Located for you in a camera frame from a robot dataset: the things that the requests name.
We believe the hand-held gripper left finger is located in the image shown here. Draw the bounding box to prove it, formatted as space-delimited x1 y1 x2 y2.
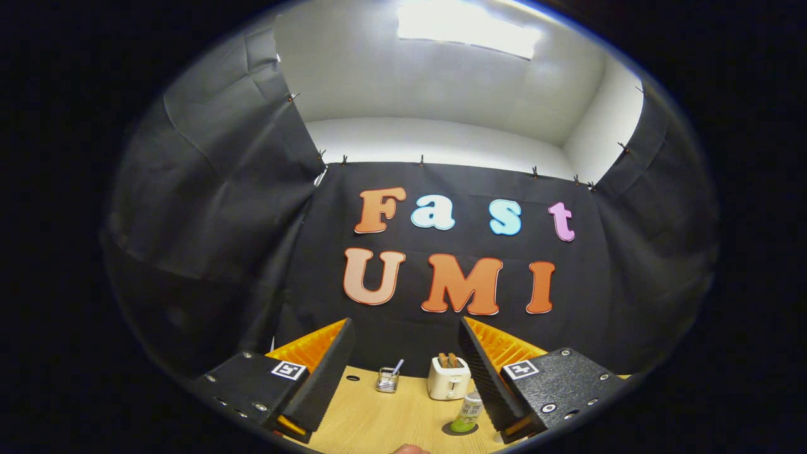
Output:
192 318 356 444

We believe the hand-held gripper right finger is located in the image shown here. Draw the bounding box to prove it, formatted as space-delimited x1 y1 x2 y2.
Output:
458 317 631 445

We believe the clear juice bottle white label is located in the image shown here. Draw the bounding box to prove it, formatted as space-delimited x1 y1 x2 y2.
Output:
450 391 484 433

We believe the white toaster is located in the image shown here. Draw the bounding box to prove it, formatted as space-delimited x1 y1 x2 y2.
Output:
427 356 472 401

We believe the wooden table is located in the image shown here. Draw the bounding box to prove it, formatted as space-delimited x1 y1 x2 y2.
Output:
271 366 631 454

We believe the black backdrop cloth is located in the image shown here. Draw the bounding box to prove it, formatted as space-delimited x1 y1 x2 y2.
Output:
104 16 719 385

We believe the ceiling light panel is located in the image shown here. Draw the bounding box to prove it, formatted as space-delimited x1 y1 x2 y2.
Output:
397 0 543 61

